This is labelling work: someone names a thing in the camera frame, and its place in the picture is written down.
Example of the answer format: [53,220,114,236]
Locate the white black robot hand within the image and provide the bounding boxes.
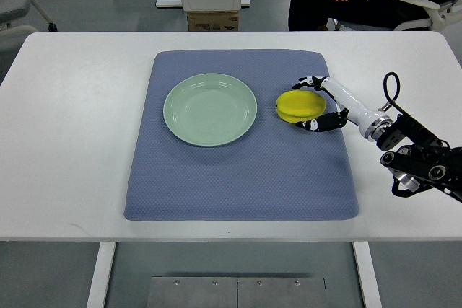
[292,76,393,141]

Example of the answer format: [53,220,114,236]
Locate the yellow starfruit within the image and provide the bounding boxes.
[276,90,327,124]

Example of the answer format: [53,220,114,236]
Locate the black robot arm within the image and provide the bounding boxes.
[372,72,461,202]

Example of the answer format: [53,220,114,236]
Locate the light green plate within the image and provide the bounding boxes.
[163,73,258,147]

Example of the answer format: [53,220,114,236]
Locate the grey metal floor plate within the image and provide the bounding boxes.
[147,276,328,307]

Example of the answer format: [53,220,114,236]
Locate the blue quilted mat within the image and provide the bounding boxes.
[123,48,360,222]

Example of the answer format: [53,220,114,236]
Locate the white office chair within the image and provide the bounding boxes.
[334,0,462,32]

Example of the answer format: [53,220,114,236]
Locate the cardboard box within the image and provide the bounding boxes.
[187,11,240,32]

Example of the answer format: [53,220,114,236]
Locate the grey chair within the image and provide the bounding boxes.
[1,0,58,39]

